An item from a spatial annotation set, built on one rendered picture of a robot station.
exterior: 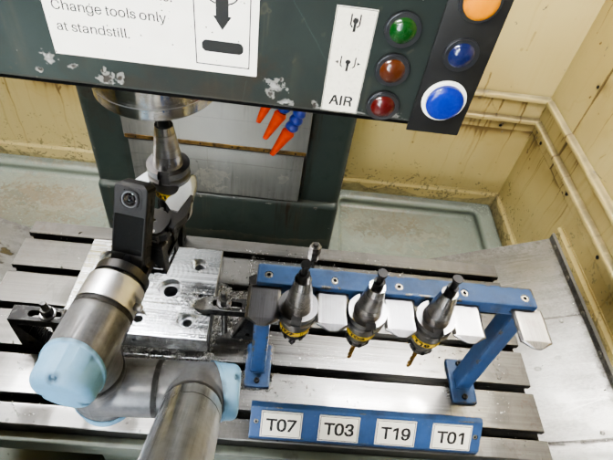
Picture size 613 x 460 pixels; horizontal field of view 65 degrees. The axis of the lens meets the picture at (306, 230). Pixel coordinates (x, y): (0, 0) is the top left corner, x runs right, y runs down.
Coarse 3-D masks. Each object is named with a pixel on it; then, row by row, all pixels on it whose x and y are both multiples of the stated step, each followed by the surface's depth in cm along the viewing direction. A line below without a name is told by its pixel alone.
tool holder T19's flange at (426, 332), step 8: (424, 304) 78; (416, 312) 77; (416, 320) 77; (424, 328) 75; (432, 328) 75; (448, 328) 76; (424, 336) 76; (432, 336) 77; (440, 336) 76; (448, 336) 77
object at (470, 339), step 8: (456, 304) 80; (464, 304) 80; (456, 312) 79; (464, 312) 79; (472, 312) 79; (456, 320) 78; (464, 320) 78; (472, 320) 78; (480, 320) 78; (456, 328) 77; (464, 328) 77; (472, 328) 77; (480, 328) 77; (456, 336) 76; (464, 336) 76; (472, 336) 76; (480, 336) 76
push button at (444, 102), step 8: (440, 88) 38; (448, 88) 38; (456, 88) 38; (432, 96) 38; (440, 96) 38; (448, 96) 38; (456, 96) 38; (432, 104) 39; (440, 104) 39; (448, 104) 39; (456, 104) 39; (432, 112) 39; (440, 112) 39; (448, 112) 39; (456, 112) 39
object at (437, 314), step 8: (440, 296) 72; (456, 296) 72; (432, 304) 74; (440, 304) 72; (448, 304) 72; (424, 312) 76; (432, 312) 74; (440, 312) 73; (448, 312) 73; (424, 320) 76; (432, 320) 75; (440, 320) 74; (448, 320) 74; (440, 328) 75
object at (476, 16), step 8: (464, 0) 33; (472, 0) 33; (480, 0) 33; (488, 0) 33; (496, 0) 33; (464, 8) 33; (472, 8) 33; (480, 8) 33; (488, 8) 33; (496, 8) 33; (472, 16) 34; (480, 16) 34; (488, 16) 34
